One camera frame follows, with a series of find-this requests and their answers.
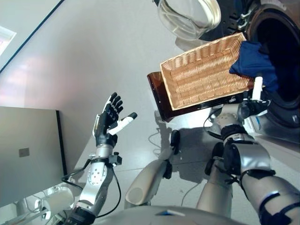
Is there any grey partition panel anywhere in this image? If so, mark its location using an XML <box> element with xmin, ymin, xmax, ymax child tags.
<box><xmin>0</xmin><ymin>106</ymin><xmax>68</xmax><ymax>209</ymax></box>

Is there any blue garment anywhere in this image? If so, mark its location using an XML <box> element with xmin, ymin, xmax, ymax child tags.
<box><xmin>229</xmin><ymin>41</ymin><xmax>279</xmax><ymax>93</ymax></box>

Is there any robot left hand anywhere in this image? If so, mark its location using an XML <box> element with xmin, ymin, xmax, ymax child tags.
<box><xmin>92</xmin><ymin>92</ymin><xmax>138</xmax><ymax>146</ymax></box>

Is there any robot right leg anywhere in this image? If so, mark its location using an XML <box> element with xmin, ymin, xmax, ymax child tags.
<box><xmin>196</xmin><ymin>142</ymin><xmax>237</xmax><ymax>216</ymax></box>

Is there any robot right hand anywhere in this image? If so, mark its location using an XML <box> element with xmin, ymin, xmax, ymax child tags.
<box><xmin>237</xmin><ymin>76</ymin><xmax>272</xmax><ymax>120</ymax></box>

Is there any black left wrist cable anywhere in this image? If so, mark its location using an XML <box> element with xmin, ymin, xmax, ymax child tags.
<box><xmin>61</xmin><ymin>159</ymin><xmax>122</xmax><ymax>218</ymax></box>

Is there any grey robot torso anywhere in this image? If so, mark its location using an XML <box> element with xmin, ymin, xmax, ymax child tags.
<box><xmin>110</xmin><ymin>205</ymin><xmax>237</xmax><ymax>225</ymax></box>

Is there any round glass washer door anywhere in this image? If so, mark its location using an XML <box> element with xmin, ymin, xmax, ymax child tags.
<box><xmin>153</xmin><ymin>0</ymin><xmax>249</xmax><ymax>42</ymax></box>

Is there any white framed lit window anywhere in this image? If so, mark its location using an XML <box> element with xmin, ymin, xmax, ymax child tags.
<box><xmin>0</xmin><ymin>25</ymin><xmax>17</xmax><ymax>57</ymax></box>

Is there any grey front-load washing machine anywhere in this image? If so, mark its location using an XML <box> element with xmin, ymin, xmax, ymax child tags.
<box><xmin>220</xmin><ymin>0</ymin><xmax>300</xmax><ymax>146</ymax></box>

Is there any shallow wicker laundry basket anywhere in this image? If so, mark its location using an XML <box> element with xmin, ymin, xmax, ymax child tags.
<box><xmin>160</xmin><ymin>32</ymin><xmax>265</xmax><ymax>111</ymax></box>

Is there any thin white floor cable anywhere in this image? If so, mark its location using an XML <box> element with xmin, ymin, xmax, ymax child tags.
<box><xmin>149</xmin><ymin>131</ymin><xmax>165</xmax><ymax>155</ymax></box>

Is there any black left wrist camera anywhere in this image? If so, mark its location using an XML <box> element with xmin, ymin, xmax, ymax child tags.
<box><xmin>107</xmin><ymin>152</ymin><xmax>123</xmax><ymax>167</ymax></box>

